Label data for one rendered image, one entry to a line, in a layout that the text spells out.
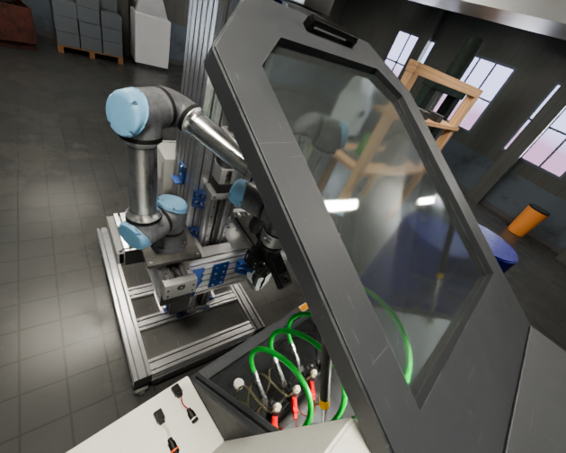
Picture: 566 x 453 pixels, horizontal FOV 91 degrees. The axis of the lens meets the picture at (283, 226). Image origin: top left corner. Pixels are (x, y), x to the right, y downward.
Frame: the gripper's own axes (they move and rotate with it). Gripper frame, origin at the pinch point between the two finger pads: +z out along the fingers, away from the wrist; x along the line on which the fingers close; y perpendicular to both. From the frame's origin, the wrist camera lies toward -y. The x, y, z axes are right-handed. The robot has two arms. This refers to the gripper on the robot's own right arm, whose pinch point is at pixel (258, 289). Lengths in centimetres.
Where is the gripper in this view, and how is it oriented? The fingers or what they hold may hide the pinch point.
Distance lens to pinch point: 93.6
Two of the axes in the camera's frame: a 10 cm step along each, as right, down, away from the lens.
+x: -7.0, 2.3, -6.8
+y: -6.4, -6.2, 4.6
